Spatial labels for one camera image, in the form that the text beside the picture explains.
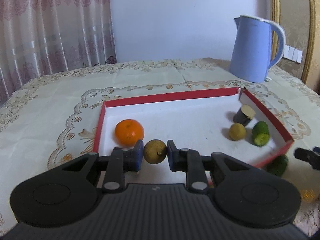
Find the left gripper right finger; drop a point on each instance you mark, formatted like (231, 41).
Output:
(195, 166)

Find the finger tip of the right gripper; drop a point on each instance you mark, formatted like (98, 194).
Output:
(310, 156)

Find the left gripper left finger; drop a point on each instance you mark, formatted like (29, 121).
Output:
(92, 172)

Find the yellow-brown small pear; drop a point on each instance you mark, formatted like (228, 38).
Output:
(155, 151)

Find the green cucumber piece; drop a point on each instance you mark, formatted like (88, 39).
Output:
(278, 165)
(260, 134)

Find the small yellow-brown fruit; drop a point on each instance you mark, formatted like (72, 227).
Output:
(237, 132)

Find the orange tangerine in box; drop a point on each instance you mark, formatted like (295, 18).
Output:
(128, 132)

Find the orange tangerine on table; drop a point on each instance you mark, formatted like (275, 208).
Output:
(308, 196)

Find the red shallow cardboard box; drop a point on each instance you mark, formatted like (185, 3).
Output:
(197, 119)

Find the cream embroidered tablecloth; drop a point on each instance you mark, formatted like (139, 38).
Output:
(53, 118)

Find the blue electric kettle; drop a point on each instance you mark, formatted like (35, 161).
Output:
(251, 57)

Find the pink patterned curtain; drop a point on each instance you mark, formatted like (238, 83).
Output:
(43, 37)

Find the white wall switch panel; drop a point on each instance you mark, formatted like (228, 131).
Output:
(292, 54)

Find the gold framed wall panel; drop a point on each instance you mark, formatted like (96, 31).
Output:
(298, 18)

